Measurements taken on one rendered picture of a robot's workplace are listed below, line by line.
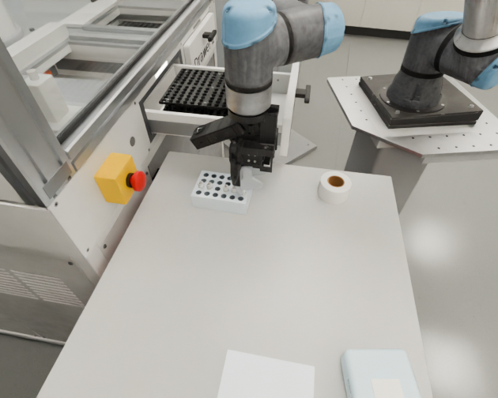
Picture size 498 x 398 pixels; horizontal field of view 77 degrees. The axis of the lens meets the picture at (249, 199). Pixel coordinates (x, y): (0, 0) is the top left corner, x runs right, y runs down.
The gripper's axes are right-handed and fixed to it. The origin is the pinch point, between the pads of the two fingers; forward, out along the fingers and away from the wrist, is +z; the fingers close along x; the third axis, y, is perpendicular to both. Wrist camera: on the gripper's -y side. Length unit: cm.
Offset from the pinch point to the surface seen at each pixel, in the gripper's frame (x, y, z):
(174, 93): 20.1, -20.8, -8.6
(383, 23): 314, 76, 66
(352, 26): 323, 48, 74
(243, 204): -3.3, 1.5, 1.7
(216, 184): 1.2, -5.5, 1.6
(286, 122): 10.9, 8.1, -10.1
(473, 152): 31, 58, 6
